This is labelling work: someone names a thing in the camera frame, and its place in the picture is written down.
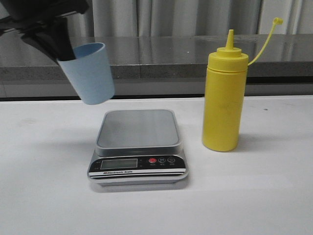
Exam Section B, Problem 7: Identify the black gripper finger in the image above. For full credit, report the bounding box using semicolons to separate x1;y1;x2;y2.
21;18;75;61

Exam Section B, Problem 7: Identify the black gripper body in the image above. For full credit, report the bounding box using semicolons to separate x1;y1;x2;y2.
0;0;88;34

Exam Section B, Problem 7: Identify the light blue plastic cup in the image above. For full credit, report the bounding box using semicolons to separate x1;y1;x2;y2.
58;43;115;105

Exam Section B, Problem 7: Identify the yellow squeeze bottle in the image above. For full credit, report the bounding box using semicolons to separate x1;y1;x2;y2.
202;18;283;152

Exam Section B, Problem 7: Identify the silver electronic kitchen scale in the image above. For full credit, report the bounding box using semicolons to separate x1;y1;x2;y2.
88;109;189;186

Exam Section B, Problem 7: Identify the grey curtain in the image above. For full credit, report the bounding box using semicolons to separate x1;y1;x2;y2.
69;0;313;37

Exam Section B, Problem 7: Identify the grey stone counter ledge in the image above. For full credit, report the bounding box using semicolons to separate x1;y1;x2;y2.
0;32;313;83

